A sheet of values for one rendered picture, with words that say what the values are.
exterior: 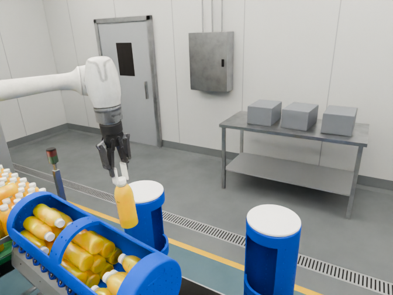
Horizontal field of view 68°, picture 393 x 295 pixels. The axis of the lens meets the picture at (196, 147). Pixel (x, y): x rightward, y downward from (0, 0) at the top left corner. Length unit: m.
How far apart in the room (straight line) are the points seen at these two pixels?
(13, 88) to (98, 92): 0.25
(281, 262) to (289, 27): 3.10
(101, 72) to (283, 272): 1.29
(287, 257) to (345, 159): 2.85
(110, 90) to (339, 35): 3.37
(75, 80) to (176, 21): 3.77
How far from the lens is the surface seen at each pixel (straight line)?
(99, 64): 0.97
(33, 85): 1.08
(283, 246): 1.58
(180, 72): 4.83
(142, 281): 1.06
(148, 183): 1.99
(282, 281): 1.74
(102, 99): 0.98
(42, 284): 1.70
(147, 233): 1.93
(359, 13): 4.02
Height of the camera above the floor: 1.97
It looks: 22 degrees down
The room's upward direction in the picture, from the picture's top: 2 degrees counter-clockwise
